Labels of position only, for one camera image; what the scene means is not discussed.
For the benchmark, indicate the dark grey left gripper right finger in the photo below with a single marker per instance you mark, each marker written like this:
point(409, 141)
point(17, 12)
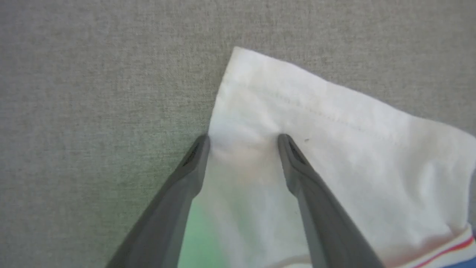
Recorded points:
point(319, 212)

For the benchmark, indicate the blue and white garment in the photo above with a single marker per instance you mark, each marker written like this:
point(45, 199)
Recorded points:
point(372, 167)

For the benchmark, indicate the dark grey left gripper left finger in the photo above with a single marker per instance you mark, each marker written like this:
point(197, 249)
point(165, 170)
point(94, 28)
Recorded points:
point(174, 201)

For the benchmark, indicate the grey fabric sofa seat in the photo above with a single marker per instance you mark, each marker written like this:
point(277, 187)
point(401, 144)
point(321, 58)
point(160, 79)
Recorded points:
point(81, 82)

